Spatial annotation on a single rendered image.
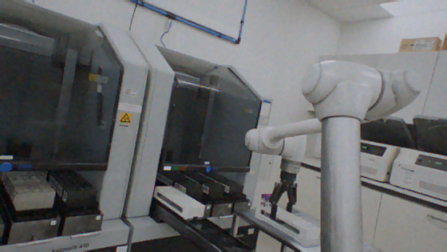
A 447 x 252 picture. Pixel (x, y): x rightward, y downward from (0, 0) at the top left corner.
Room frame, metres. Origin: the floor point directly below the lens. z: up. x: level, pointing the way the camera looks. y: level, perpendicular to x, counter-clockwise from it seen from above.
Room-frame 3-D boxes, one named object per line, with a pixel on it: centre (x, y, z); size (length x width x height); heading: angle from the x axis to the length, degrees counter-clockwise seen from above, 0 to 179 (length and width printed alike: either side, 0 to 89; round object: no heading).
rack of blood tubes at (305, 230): (1.45, -0.36, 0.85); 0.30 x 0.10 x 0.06; 39
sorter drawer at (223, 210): (1.93, 0.13, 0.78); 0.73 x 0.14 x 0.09; 41
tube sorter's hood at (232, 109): (1.88, 0.19, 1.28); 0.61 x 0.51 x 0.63; 131
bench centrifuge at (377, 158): (3.42, -1.61, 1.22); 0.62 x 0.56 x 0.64; 129
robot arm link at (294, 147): (1.48, -0.33, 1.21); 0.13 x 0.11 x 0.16; 105
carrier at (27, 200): (1.19, 0.63, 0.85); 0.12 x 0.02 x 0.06; 132
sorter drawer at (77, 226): (1.47, 0.67, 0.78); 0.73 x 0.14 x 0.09; 41
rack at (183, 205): (1.48, 0.15, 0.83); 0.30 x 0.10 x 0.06; 41
